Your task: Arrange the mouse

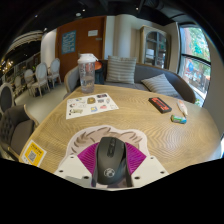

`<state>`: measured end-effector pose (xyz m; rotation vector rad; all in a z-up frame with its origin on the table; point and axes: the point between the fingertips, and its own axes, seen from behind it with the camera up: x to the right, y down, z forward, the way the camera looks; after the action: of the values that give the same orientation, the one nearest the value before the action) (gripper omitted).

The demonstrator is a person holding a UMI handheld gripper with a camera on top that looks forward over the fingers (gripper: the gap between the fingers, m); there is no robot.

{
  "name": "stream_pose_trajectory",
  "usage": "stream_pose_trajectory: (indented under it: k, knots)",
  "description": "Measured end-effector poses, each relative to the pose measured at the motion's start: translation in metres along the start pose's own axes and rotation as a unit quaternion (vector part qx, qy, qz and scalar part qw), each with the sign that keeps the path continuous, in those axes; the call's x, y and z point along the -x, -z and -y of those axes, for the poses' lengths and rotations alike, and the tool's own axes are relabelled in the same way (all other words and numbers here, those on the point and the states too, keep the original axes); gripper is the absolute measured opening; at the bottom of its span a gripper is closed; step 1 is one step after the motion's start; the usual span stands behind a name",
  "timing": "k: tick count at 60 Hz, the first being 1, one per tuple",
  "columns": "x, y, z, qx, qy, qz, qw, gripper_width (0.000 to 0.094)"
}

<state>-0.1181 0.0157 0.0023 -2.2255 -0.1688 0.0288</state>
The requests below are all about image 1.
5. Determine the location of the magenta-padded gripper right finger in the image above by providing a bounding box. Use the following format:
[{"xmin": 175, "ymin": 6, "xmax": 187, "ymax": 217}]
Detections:
[{"xmin": 123, "ymin": 141, "xmax": 170, "ymax": 188}]

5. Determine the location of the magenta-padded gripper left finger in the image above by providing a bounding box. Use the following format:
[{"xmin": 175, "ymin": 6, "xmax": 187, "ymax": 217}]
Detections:
[{"xmin": 53, "ymin": 141, "xmax": 101, "ymax": 188}]

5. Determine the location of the black computer mouse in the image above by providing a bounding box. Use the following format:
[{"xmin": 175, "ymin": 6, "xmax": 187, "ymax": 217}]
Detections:
[{"xmin": 91, "ymin": 136, "xmax": 133, "ymax": 188}]

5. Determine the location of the cat-shaped printed mouse pad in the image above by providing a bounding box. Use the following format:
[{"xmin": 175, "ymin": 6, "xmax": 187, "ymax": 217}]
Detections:
[{"xmin": 58, "ymin": 124, "xmax": 151, "ymax": 171}]

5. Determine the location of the yellow code sticker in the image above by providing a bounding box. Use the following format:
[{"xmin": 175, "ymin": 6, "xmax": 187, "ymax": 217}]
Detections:
[{"xmin": 20, "ymin": 139, "xmax": 48, "ymax": 168}]

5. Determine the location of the green and blue small pack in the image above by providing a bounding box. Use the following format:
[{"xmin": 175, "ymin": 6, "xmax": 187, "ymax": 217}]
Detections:
[{"xmin": 170, "ymin": 114, "xmax": 188, "ymax": 125}]

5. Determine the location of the black box with red print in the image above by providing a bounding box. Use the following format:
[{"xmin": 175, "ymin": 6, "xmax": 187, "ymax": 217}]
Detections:
[{"xmin": 148, "ymin": 96, "xmax": 173, "ymax": 115}]

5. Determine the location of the grey tufted armchair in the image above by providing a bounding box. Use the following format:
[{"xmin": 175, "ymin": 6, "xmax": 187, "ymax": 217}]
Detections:
[{"xmin": 0, "ymin": 103, "xmax": 40, "ymax": 161}]

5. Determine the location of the white sticker sheet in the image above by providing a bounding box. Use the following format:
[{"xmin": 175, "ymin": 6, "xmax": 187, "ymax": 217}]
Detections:
[{"xmin": 65, "ymin": 92, "xmax": 120, "ymax": 120}]

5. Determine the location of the flat striped cushion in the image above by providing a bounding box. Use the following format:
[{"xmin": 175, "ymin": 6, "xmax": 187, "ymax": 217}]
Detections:
[{"xmin": 140, "ymin": 73, "xmax": 181, "ymax": 98}]

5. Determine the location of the grey curved sofa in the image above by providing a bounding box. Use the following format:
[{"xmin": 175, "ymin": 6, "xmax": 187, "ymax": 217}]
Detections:
[{"xmin": 63, "ymin": 59, "xmax": 197, "ymax": 104}]

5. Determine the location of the clear shaker bottle white lid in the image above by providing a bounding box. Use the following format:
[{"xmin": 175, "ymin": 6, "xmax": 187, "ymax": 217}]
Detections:
[{"xmin": 77, "ymin": 53, "xmax": 99, "ymax": 94}]

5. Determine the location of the oval-back grey chair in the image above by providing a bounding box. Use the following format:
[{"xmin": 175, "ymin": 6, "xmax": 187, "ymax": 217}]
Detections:
[{"xmin": 0, "ymin": 82, "xmax": 16, "ymax": 116}]

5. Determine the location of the group of white chairs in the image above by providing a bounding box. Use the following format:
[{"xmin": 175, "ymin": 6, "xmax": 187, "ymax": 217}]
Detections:
[{"xmin": 13, "ymin": 57, "xmax": 63, "ymax": 98}]

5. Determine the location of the black bag with orange top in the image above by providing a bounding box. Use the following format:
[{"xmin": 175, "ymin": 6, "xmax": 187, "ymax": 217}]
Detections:
[{"xmin": 94, "ymin": 60, "xmax": 108, "ymax": 85}]

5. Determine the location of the large striped cushion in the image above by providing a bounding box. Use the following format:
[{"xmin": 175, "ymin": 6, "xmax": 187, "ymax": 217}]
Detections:
[{"xmin": 105, "ymin": 55, "xmax": 138, "ymax": 85}]

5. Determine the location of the large window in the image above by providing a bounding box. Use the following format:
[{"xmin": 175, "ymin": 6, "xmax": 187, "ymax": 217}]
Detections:
[{"xmin": 178, "ymin": 24, "xmax": 213, "ymax": 108}]

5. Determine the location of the cream glass-door cabinet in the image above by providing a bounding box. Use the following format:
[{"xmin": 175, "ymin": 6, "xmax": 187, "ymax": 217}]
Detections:
[{"xmin": 139, "ymin": 24, "xmax": 172, "ymax": 70}]

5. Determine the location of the orange-brown door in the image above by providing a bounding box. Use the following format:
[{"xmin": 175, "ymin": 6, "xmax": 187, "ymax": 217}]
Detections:
[{"xmin": 54, "ymin": 15, "xmax": 108, "ymax": 83}]

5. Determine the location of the blue poster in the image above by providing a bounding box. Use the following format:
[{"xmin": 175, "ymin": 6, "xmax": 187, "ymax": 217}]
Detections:
[{"xmin": 60, "ymin": 29, "xmax": 77, "ymax": 55}]

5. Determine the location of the white door sign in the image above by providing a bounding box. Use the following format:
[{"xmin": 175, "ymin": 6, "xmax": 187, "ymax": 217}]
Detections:
[{"xmin": 87, "ymin": 29, "xmax": 99, "ymax": 38}]

